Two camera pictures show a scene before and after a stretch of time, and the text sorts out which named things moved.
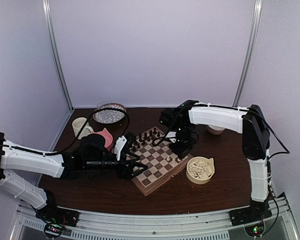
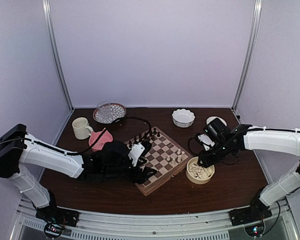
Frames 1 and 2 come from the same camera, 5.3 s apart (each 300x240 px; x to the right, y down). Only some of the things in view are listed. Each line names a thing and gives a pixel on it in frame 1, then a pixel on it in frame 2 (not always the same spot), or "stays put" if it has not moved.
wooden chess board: [152, 148] stays put
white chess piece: [173, 162] stays put
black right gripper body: [186, 140] -> [220, 151]
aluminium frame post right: [257, 16] stays put
